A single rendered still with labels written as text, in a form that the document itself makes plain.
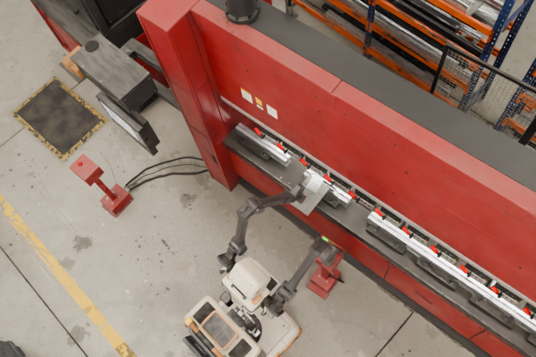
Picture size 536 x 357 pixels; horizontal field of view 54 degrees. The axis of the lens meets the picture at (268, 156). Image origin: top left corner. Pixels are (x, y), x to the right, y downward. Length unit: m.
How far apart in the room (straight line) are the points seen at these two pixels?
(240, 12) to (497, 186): 1.53
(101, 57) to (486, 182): 2.33
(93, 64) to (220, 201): 2.01
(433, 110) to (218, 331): 2.03
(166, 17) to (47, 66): 3.43
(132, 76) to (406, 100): 1.64
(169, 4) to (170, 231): 2.43
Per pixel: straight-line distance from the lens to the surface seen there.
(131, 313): 4.84
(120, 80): 3.33
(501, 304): 3.78
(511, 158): 2.59
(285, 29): 2.87
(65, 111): 5.88
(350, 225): 3.84
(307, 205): 3.75
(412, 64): 5.09
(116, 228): 5.10
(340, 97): 2.62
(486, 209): 2.71
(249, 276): 3.23
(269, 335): 4.28
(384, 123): 2.56
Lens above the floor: 4.51
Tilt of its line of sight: 63 degrees down
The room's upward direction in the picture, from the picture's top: 12 degrees counter-clockwise
